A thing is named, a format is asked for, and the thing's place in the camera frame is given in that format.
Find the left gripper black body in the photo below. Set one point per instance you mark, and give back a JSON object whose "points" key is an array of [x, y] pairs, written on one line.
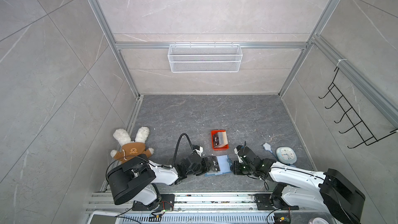
{"points": [[203, 168]]}

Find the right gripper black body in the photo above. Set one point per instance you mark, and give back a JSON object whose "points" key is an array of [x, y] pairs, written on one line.
{"points": [[241, 169]]}

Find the blue leather card holder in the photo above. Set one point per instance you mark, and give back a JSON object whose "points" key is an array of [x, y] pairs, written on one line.
{"points": [[225, 165]]}

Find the red plastic tray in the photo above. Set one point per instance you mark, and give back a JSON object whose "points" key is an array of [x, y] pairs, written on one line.
{"points": [[212, 133]]}

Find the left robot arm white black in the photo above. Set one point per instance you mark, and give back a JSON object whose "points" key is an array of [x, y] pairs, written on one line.
{"points": [[136, 179]]}

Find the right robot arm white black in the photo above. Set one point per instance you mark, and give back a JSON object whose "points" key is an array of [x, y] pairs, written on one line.
{"points": [[328, 191]]}

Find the blue toy figure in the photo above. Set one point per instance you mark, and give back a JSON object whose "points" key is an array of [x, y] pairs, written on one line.
{"points": [[267, 147]]}

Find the round mint alarm clock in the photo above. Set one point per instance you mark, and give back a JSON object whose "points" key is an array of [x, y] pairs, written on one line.
{"points": [[286, 155]]}

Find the white plush bunny toy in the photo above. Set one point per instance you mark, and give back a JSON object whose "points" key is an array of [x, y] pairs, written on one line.
{"points": [[130, 148]]}

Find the white tablet device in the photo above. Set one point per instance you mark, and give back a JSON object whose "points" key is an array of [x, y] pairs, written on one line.
{"points": [[102, 217]]}

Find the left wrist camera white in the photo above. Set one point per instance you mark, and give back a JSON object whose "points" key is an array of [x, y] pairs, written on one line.
{"points": [[198, 149]]}

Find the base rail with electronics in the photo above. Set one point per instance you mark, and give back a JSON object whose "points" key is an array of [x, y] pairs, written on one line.
{"points": [[206, 208]]}

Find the white wire mesh basket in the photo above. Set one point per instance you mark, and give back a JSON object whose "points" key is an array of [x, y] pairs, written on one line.
{"points": [[201, 58]]}

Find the black wire hook rack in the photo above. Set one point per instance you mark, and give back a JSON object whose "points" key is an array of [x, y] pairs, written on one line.
{"points": [[367, 137]]}

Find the aluminium frame rails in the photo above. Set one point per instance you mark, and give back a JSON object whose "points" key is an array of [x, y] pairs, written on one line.
{"points": [[378, 99]]}

